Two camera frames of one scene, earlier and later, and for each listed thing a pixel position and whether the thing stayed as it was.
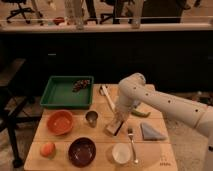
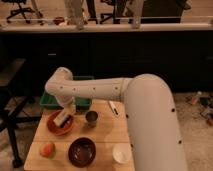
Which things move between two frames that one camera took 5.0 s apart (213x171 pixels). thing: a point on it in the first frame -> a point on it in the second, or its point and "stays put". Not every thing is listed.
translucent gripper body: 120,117 -> 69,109
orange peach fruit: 48,150 stays put
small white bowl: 121,153 stays put
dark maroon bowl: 82,151 stays put
